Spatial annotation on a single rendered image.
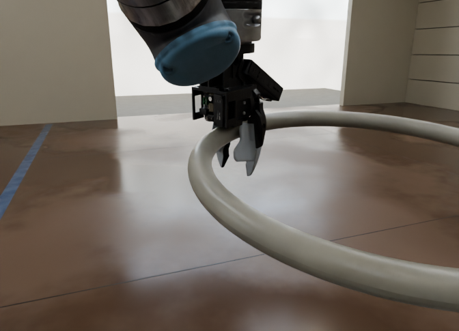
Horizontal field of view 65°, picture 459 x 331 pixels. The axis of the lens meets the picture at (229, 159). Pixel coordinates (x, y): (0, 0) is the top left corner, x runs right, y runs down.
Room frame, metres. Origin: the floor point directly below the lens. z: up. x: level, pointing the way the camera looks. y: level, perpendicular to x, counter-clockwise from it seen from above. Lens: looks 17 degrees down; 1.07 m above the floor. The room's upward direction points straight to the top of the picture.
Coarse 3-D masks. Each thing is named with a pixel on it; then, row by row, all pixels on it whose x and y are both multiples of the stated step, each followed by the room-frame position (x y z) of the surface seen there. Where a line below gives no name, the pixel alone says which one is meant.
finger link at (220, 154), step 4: (212, 124) 0.59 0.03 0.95; (212, 128) 0.59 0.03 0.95; (228, 144) 0.61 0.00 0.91; (224, 148) 0.60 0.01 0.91; (228, 148) 0.62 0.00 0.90; (220, 152) 0.61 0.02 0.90; (224, 152) 0.61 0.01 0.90; (228, 152) 0.62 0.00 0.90; (220, 156) 0.61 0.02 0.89; (224, 156) 0.61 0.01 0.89; (228, 156) 0.62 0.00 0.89; (220, 160) 0.61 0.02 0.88; (224, 160) 0.61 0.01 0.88; (220, 164) 0.61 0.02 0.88; (224, 164) 0.61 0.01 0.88
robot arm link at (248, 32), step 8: (232, 16) 0.52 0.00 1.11; (240, 16) 0.52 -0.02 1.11; (248, 16) 0.53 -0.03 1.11; (256, 16) 0.53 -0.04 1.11; (240, 24) 0.52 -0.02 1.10; (248, 24) 0.53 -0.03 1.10; (256, 24) 0.54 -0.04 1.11; (240, 32) 0.52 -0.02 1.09; (248, 32) 0.53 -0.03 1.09; (256, 32) 0.54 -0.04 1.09; (240, 40) 0.52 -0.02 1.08; (248, 40) 0.53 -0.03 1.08; (256, 40) 0.54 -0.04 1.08
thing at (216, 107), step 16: (240, 48) 0.53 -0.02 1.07; (240, 64) 0.56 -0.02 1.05; (224, 80) 0.53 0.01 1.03; (240, 80) 0.57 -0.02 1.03; (192, 96) 0.56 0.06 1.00; (208, 96) 0.56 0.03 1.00; (224, 96) 0.52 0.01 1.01; (240, 96) 0.54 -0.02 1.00; (256, 96) 0.57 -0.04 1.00; (208, 112) 0.55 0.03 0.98; (224, 112) 0.52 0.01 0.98; (240, 112) 0.55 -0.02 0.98
